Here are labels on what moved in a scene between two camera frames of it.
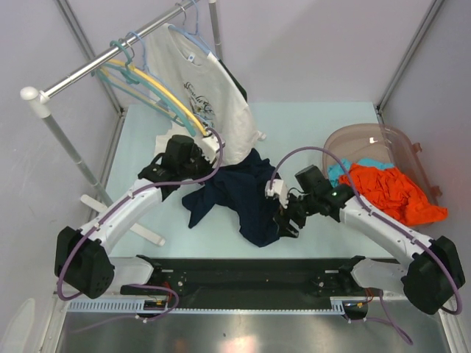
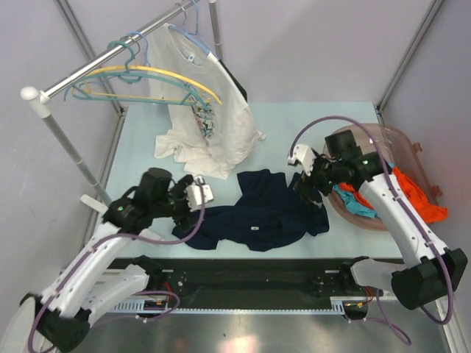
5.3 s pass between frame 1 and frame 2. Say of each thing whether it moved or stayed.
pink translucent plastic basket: stayed
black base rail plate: stayed
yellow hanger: moved
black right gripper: moved
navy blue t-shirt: moved
